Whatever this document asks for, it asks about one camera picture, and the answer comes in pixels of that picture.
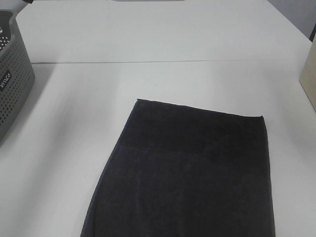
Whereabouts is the beige box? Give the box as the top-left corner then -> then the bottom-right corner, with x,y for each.
299,39 -> 316,110

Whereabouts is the grey perforated plastic basket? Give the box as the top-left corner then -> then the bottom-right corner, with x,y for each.
0,9 -> 35,140

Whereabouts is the dark navy towel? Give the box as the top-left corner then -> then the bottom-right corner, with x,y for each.
81,99 -> 276,237

